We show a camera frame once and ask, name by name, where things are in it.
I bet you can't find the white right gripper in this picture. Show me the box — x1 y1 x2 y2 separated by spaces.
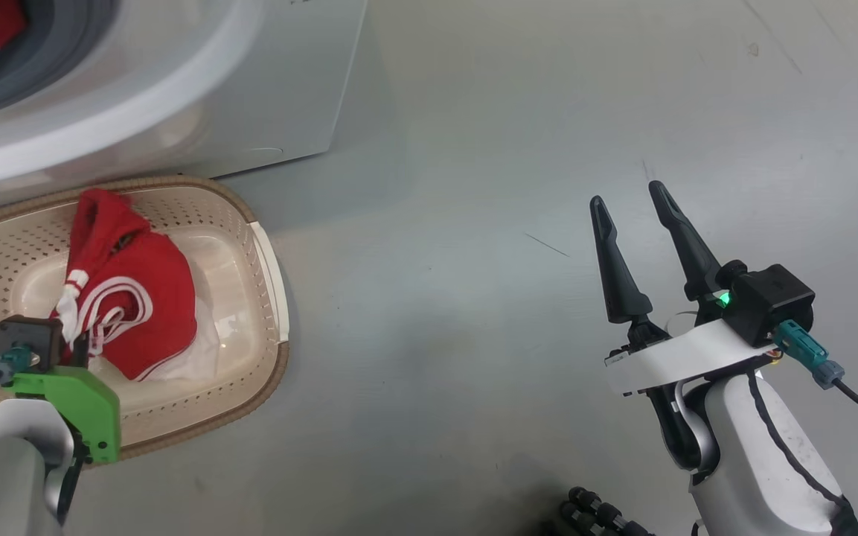
589 180 779 397

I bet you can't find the white washing machine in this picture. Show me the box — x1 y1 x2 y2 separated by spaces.
0 0 368 217

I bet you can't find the cream perforated laundry basket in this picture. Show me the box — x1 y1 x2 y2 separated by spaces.
0 175 290 459

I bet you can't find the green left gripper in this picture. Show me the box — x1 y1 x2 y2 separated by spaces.
3 331 121 464

